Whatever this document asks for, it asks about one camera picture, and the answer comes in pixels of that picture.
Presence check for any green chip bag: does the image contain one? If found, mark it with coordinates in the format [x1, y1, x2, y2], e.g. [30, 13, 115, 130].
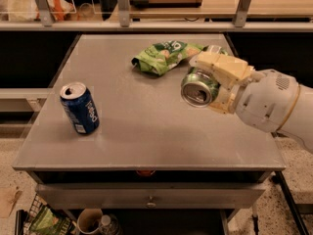
[131, 40, 205, 76]

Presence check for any metal rail with brackets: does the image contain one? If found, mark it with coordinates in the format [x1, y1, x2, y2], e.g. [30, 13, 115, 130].
[1, 0, 313, 32]

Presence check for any black wire basket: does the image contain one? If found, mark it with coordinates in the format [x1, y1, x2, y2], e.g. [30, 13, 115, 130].
[14, 195, 78, 235]

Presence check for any green soda can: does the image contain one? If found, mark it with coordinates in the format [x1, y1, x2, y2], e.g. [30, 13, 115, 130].
[181, 54, 220, 108]

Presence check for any green snack bag in basket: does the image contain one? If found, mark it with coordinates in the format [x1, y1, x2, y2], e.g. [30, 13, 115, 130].
[28, 206, 75, 235]

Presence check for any paper cup under table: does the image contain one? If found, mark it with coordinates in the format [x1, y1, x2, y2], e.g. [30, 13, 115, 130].
[77, 209, 103, 235]

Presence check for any clear plastic bottle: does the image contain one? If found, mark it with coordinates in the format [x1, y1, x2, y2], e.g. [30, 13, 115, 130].
[99, 214, 122, 235]

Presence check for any white orange plastic bag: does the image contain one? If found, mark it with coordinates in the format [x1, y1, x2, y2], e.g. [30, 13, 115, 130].
[2, 0, 75, 22]

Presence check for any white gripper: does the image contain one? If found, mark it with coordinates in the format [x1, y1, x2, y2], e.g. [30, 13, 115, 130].
[190, 52, 299, 132]

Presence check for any grey table drawer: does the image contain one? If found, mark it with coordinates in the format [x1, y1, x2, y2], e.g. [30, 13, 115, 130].
[36, 183, 265, 210]

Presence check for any blue Pepsi can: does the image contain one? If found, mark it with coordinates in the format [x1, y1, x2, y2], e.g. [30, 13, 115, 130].
[60, 82, 100, 134]

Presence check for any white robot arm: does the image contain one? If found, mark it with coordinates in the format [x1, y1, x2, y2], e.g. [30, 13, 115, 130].
[191, 52, 313, 153]

